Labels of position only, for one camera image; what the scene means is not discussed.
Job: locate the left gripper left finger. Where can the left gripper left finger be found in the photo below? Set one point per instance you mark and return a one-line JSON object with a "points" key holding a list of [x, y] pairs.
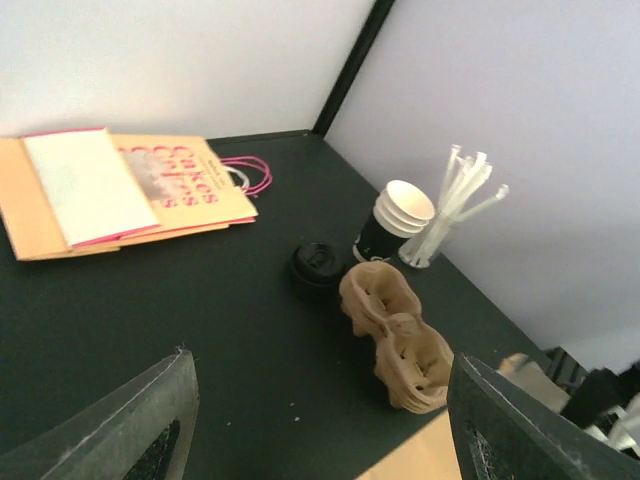
{"points": [[142, 430]]}

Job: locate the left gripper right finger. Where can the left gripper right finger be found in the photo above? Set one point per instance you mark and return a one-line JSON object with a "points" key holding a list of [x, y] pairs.
{"points": [[501, 432]]}

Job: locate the orange paper bag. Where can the orange paper bag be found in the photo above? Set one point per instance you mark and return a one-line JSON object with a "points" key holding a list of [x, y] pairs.
{"points": [[430, 453]]}

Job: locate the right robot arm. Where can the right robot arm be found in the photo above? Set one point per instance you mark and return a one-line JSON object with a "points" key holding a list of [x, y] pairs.
{"points": [[602, 403]]}

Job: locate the stack of black lids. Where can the stack of black lids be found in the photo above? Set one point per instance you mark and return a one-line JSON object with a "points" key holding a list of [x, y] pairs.
{"points": [[317, 265]]}

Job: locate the stack of paper cups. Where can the stack of paper cups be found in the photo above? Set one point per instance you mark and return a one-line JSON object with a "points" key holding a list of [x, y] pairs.
{"points": [[400, 212]]}

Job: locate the Cakes printed paper bag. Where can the Cakes printed paper bag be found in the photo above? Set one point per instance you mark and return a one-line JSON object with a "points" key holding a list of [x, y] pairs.
{"points": [[187, 185]]}

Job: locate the orange flat bag stack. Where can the orange flat bag stack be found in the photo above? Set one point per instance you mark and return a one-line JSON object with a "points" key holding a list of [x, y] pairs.
{"points": [[64, 192]]}

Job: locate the jar of white stirrers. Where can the jar of white stirrers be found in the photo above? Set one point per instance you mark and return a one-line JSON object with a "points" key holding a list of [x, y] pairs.
{"points": [[463, 177]]}

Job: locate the black frame post right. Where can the black frame post right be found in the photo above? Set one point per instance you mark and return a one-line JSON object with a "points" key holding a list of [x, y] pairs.
{"points": [[366, 38]]}

